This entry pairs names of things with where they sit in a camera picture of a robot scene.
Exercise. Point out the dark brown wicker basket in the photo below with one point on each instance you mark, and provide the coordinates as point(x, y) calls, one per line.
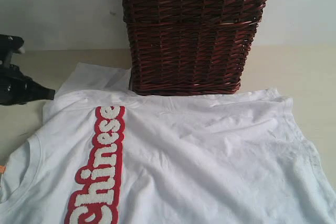
point(190, 47)

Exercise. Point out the white t-shirt with red print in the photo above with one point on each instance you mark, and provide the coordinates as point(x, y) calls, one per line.
point(107, 155)

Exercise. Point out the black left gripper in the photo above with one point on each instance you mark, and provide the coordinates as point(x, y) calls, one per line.
point(17, 88)

